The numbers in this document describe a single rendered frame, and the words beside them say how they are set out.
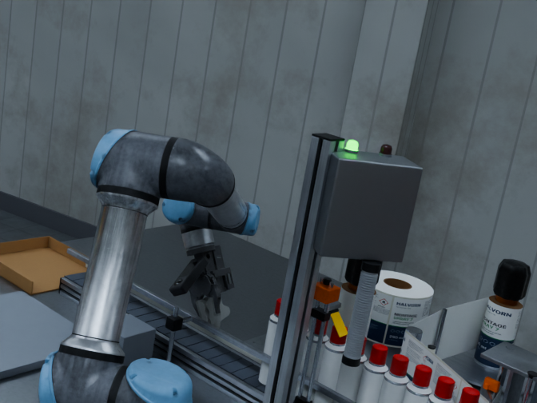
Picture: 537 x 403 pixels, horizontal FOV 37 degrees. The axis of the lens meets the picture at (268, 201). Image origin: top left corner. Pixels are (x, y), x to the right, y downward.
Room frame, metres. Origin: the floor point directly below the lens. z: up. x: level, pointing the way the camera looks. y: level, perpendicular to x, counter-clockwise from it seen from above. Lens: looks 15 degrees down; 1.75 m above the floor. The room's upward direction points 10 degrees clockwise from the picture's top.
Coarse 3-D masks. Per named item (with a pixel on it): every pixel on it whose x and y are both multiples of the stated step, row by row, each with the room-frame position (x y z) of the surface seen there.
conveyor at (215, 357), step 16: (128, 304) 1.99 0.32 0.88; (144, 304) 2.01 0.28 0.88; (144, 320) 1.91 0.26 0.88; (160, 320) 1.93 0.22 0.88; (176, 336) 1.85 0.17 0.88; (192, 336) 1.87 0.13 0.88; (208, 352) 1.79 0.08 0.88; (224, 352) 1.81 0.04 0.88; (224, 368) 1.72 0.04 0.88; (240, 368) 1.74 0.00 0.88; (256, 368) 1.75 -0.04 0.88; (256, 384) 1.67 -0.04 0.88
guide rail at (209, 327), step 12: (72, 252) 2.10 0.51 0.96; (132, 288) 1.94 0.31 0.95; (144, 288) 1.92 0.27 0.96; (156, 300) 1.88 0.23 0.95; (180, 312) 1.82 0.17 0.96; (204, 324) 1.77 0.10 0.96; (228, 336) 1.72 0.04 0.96; (240, 348) 1.70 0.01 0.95; (252, 348) 1.68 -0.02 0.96; (264, 360) 1.65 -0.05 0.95; (336, 396) 1.53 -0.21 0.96
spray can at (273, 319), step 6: (276, 300) 1.69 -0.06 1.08; (276, 306) 1.68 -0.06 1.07; (276, 312) 1.68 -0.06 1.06; (270, 318) 1.68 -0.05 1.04; (276, 318) 1.67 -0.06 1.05; (270, 324) 1.68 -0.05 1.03; (276, 324) 1.66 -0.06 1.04; (270, 330) 1.67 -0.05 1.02; (270, 336) 1.67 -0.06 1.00; (270, 342) 1.67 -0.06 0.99; (264, 348) 1.69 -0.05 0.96; (270, 348) 1.67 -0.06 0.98; (270, 354) 1.67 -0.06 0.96; (264, 366) 1.67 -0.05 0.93; (264, 372) 1.67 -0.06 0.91; (258, 378) 1.69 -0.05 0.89; (264, 378) 1.67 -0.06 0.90; (264, 384) 1.67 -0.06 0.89
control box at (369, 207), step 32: (352, 160) 1.43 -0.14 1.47; (384, 160) 1.48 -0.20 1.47; (352, 192) 1.44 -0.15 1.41; (384, 192) 1.45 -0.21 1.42; (416, 192) 1.47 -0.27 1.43; (320, 224) 1.45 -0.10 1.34; (352, 224) 1.44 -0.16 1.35; (384, 224) 1.46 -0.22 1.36; (320, 256) 1.43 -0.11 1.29; (352, 256) 1.44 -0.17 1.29; (384, 256) 1.46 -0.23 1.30
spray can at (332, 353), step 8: (336, 336) 1.58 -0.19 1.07; (344, 336) 1.58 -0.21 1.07; (328, 344) 1.59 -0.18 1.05; (336, 344) 1.58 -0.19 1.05; (344, 344) 1.59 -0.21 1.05; (328, 352) 1.58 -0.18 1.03; (336, 352) 1.57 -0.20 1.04; (328, 360) 1.57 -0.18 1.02; (336, 360) 1.57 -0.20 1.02; (320, 368) 1.59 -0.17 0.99; (328, 368) 1.57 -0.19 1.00; (336, 368) 1.57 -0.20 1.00; (320, 376) 1.58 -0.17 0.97; (328, 376) 1.57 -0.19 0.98; (336, 376) 1.57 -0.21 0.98; (328, 384) 1.57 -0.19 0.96; (320, 400) 1.57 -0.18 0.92; (328, 400) 1.57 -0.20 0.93
